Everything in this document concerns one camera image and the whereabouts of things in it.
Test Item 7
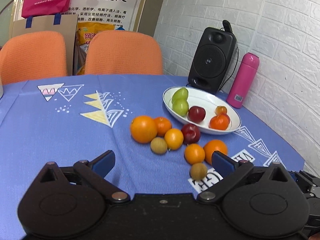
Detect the dark red plum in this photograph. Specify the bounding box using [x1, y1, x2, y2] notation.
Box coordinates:
[188, 106, 206, 123]
[181, 124, 201, 145]

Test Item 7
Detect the tan longan fruit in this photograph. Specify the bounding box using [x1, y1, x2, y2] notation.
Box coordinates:
[150, 137, 168, 155]

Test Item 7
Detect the framed Chinese text poster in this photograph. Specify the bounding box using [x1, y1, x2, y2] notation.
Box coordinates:
[14, 0, 144, 31]

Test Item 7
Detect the large orange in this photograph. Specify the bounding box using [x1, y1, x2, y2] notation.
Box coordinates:
[130, 115, 158, 144]

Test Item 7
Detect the brown paper bag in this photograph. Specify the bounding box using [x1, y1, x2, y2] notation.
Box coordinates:
[10, 14, 78, 76]

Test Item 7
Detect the blue printed tablecloth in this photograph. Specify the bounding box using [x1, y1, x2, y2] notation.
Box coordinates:
[0, 74, 305, 240]

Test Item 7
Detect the red orange tomato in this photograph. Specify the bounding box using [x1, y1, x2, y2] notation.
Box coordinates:
[215, 106, 227, 115]

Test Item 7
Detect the mandarin orange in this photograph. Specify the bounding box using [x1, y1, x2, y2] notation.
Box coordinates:
[209, 114, 229, 131]
[154, 116, 172, 137]

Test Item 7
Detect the small red tomato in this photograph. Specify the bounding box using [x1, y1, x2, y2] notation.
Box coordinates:
[221, 113, 231, 124]

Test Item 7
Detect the yellow snack bag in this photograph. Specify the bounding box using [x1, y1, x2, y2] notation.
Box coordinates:
[75, 22, 115, 75]

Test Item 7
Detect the orange chair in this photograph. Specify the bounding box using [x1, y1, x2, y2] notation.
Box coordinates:
[84, 30, 163, 75]
[1, 34, 67, 85]

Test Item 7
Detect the white ceramic plate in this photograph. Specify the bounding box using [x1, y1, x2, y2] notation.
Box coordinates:
[162, 87, 242, 135]

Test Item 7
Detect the pink thermos bottle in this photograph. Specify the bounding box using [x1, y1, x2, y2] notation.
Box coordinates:
[226, 53, 260, 108]

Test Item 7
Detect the black loudspeaker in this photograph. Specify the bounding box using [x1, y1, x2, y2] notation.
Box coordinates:
[188, 20, 237, 94]

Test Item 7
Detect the small orange kumquat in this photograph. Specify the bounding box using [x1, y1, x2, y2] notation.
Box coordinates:
[184, 144, 206, 165]

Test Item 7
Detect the left orange chair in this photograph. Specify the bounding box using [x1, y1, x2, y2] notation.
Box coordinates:
[1, 34, 67, 85]

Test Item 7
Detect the right orange chair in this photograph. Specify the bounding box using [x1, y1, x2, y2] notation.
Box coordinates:
[84, 30, 163, 75]

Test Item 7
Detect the small yellow orange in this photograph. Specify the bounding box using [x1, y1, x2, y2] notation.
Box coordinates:
[164, 128, 184, 150]

